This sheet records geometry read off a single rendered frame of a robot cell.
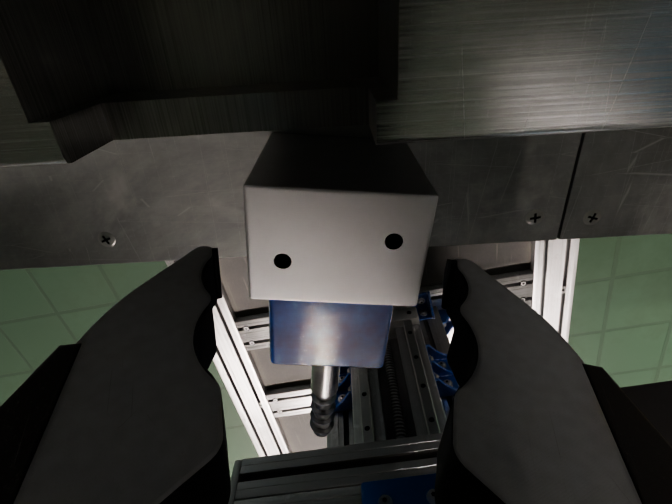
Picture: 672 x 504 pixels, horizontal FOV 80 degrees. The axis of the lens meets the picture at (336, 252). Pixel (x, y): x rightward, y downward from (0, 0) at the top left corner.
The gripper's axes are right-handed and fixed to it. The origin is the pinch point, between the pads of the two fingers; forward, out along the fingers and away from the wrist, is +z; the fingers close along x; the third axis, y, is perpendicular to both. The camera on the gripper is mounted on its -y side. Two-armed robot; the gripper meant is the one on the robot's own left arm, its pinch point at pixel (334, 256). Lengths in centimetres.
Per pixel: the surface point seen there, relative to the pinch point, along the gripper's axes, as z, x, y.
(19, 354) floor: 85, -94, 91
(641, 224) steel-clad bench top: 4.6, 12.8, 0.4
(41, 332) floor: 85, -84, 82
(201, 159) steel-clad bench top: 4.6, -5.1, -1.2
